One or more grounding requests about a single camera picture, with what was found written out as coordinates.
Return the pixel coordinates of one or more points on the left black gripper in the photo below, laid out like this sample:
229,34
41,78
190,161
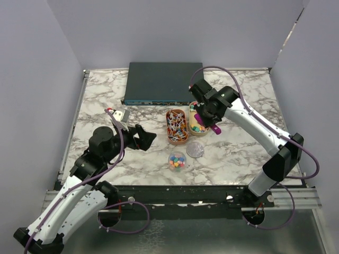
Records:
145,138

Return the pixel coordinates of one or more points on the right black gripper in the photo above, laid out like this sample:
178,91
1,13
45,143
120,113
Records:
207,123

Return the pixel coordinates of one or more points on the beige tray of star candies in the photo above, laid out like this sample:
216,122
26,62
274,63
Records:
194,127

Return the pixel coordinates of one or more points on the clear plastic jar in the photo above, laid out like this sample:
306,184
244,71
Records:
177,161

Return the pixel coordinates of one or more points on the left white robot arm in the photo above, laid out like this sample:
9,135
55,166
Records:
82,194

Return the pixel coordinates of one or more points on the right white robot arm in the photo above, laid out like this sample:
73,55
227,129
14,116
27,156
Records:
284,149

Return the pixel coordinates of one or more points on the silver jar lid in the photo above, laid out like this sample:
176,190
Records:
195,149

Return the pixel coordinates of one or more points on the blue network switch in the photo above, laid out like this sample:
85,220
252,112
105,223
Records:
159,83

